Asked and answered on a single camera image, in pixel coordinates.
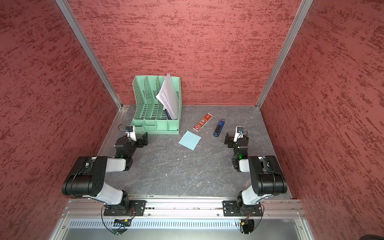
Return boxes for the light blue square paper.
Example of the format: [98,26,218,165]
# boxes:
[179,131,201,151]

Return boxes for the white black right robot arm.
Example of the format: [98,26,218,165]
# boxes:
[224,134,288,216]

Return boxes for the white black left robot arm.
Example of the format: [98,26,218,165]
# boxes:
[62,133,148,217]

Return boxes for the green plastic file organizer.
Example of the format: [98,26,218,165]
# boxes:
[131,76,182,135]

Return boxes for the red pencil box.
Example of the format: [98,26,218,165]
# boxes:
[193,113,213,132]

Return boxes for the white paper sheets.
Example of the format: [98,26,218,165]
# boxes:
[156,73,179,120]

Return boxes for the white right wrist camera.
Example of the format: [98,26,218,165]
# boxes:
[234,127,244,142]

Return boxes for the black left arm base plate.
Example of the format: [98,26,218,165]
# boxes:
[103,200,147,217]

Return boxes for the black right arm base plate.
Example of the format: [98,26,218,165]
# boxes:
[222,201,263,217]

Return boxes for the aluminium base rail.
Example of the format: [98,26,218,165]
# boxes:
[61,196,307,219]

